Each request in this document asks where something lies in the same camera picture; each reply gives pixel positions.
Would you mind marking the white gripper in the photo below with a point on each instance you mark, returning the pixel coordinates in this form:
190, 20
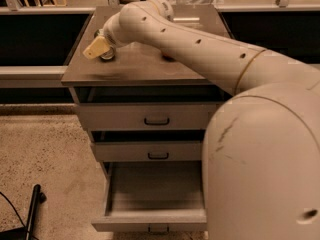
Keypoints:
109, 34

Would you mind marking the green soda can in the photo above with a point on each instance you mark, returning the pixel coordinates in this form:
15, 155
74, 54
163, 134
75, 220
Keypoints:
102, 48

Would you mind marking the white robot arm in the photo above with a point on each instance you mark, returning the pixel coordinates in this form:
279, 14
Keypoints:
261, 153

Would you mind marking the top grey drawer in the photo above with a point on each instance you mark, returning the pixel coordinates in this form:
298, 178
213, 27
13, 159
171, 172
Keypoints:
183, 107

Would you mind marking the grey drawer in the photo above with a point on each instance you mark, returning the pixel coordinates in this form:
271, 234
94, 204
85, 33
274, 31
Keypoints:
154, 197
183, 107
153, 145

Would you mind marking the grey drawer cabinet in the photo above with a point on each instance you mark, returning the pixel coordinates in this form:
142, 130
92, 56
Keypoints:
133, 65

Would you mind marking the middle grey drawer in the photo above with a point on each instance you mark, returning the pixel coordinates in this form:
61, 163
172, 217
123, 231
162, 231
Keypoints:
153, 145

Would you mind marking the bottom grey drawer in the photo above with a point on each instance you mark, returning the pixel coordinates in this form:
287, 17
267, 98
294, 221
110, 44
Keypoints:
154, 197

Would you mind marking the black stand leg left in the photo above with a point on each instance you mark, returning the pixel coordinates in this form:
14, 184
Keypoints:
26, 231

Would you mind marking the metal guard rail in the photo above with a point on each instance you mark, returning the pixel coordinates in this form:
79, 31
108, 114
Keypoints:
31, 76

